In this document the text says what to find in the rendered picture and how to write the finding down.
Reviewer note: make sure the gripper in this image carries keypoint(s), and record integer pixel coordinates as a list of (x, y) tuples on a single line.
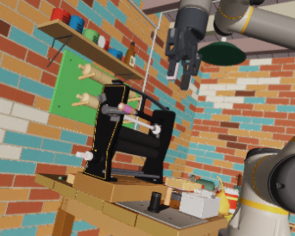
[(188, 40)]

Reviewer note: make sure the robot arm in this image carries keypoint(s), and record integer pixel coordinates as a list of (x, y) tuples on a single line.
[(265, 23)]

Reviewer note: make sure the white release lever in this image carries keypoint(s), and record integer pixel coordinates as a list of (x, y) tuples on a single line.
[(143, 124)]

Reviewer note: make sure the wooden roller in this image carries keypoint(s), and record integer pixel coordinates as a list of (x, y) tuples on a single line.
[(89, 100), (97, 74)]

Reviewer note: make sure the black wringer body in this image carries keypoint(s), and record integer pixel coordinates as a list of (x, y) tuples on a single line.
[(110, 137)]

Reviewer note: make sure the green pendant lamp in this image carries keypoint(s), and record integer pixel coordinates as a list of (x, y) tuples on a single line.
[(222, 54)]

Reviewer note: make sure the brown glass bottle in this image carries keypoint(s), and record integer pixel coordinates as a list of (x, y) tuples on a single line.
[(130, 56)]

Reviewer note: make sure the blue tin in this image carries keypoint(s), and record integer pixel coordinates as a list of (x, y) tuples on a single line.
[(115, 53), (76, 23)]

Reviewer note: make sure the green tin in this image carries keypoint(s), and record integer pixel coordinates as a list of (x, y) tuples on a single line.
[(91, 35)]

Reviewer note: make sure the light wooden block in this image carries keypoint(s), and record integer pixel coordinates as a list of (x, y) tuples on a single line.
[(183, 183)]

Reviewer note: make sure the green pegboard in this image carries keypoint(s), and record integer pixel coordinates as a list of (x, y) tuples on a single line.
[(67, 89)]

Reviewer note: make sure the green rounded container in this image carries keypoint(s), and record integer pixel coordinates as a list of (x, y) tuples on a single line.
[(205, 185)]

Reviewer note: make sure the brown box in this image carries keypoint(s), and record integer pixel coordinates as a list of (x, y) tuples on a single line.
[(176, 199)]

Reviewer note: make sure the wooden base board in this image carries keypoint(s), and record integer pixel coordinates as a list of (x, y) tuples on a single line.
[(119, 189)]

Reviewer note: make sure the black cylinder holder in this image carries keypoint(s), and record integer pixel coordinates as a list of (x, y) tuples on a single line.
[(157, 202)]

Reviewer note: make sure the white box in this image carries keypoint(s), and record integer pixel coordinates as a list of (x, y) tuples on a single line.
[(199, 204)]

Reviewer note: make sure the yellow oil can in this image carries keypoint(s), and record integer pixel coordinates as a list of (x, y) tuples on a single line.
[(223, 201)]

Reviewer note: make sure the grey mat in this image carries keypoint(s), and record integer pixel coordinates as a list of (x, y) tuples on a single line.
[(168, 215)]

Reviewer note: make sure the small wooden block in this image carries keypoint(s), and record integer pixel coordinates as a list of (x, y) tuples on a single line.
[(71, 178)]

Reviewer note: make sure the wooden workbench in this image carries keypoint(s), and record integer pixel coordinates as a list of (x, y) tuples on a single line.
[(99, 212)]

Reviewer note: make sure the white wall pipe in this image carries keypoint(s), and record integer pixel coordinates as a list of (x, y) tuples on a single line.
[(149, 60)]

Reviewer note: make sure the wooden wall shelf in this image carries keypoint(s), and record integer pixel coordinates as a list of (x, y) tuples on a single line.
[(87, 47)]

